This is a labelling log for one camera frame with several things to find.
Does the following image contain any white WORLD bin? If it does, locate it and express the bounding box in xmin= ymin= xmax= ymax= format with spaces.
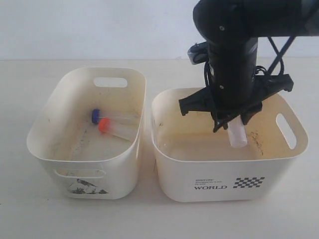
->
xmin=152 ymin=88 xmax=308 ymax=202

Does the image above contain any blue capped tube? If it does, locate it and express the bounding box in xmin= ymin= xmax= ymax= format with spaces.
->
xmin=91 ymin=109 xmax=140 ymax=124

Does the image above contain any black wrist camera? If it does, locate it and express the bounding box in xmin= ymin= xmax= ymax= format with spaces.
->
xmin=187 ymin=42 xmax=208 ymax=65

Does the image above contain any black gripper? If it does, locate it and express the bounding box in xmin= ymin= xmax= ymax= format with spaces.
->
xmin=178 ymin=37 xmax=294 ymax=132

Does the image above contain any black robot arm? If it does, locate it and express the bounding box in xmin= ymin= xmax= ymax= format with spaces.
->
xmin=179 ymin=0 xmax=319 ymax=132

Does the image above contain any black cable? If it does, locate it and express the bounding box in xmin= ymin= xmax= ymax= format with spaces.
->
xmin=203 ymin=0 xmax=319 ymax=125

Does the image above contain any white plastic bin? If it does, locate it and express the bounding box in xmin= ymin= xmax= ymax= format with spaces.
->
xmin=26 ymin=67 xmax=147 ymax=200

